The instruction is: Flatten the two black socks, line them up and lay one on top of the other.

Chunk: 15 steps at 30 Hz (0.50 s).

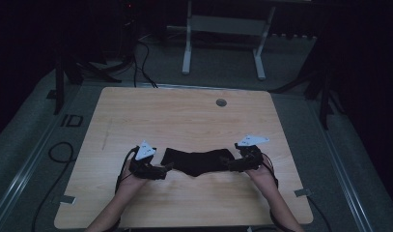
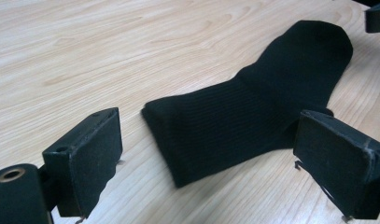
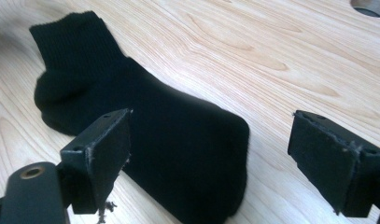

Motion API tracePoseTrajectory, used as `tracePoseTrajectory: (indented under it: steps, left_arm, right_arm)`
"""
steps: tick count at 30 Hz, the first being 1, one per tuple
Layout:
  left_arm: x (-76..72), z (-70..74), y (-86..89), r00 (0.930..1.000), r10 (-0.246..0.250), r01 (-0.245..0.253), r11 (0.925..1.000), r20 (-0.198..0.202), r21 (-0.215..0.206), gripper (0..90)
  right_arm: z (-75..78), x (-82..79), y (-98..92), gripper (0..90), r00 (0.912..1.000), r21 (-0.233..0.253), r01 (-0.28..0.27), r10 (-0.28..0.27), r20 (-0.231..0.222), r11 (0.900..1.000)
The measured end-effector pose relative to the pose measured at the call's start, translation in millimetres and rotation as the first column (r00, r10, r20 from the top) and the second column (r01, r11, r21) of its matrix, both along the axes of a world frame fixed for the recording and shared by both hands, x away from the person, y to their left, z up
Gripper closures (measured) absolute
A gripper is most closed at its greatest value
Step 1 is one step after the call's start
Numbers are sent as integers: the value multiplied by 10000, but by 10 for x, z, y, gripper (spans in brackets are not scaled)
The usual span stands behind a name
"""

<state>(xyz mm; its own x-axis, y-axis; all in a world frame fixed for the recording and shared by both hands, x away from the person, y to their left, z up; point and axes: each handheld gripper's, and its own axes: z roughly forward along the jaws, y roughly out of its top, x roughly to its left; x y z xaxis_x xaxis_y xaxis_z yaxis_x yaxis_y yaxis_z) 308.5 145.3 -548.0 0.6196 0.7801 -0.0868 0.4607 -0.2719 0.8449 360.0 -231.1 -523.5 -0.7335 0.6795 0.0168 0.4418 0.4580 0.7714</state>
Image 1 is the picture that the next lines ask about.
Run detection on metal floor rail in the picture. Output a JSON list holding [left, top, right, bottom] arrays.
[[0, 86, 86, 232], [308, 96, 377, 232]]

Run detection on black metal stand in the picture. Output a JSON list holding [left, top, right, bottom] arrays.
[[268, 64, 346, 131], [52, 54, 123, 116]]

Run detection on person's right hand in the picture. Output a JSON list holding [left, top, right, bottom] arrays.
[[245, 159, 279, 191]]

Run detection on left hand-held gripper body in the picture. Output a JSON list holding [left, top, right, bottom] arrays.
[[128, 139, 163, 181]]

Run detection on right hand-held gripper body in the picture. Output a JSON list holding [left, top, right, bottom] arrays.
[[234, 133, 270, 172]]

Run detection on black sock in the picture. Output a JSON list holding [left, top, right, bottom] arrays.
[[192, 148, 236, 175], [160, 147, 202, 178]]

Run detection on person's left hand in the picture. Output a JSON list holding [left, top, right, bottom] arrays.
[[117, 158, 151, 195]]

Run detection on white metal desk frame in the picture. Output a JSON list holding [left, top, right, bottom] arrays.
[[182, 0, 277, 81]]

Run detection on black cables on floor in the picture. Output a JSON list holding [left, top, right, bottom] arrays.
[[131, 38, 159, 89]]

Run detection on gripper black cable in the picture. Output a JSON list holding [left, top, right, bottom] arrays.
[[261, 152, 333, 232], [114, 146, 141, 195]]

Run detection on black looped floor cable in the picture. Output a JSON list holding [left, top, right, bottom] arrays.
[[31, 141, 77, 232]]

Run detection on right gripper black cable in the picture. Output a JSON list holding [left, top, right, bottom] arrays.
[[261, 152, 333, 232]]

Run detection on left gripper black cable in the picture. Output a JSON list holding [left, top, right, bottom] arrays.
[[114, 146, 141, 195]]

